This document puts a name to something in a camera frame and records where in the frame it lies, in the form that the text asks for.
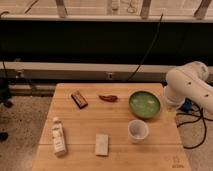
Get green bowl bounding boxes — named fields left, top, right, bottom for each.
left=129, top=91, right=161, bottom=119

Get red chili pepper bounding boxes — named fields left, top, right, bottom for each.
left=99, top=95, right=118, bottom=102

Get brown chocolate bar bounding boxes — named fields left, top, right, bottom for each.
left=71, top=91, right=88, bottom=109

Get black floor cables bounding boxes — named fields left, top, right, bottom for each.
left=175, top=101, right=213, bottom=150

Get white paper cup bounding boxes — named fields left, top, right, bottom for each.
left=127, top=120, right=149, bottom=144

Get white plastic bottle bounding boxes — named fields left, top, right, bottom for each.
left=51, top=117, right=67, bottom=157

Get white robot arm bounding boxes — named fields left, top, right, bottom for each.
left=163, top=61, right=213, bottom=114

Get beige sponge block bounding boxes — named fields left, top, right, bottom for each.
left=95, top=134, right=109, bottom=156

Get black hanging cable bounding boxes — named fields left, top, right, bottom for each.
left=125, top=12, right=165, bottom=83

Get blue object on floor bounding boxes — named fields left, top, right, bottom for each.
left=181, top=99, right=192, bottom=112

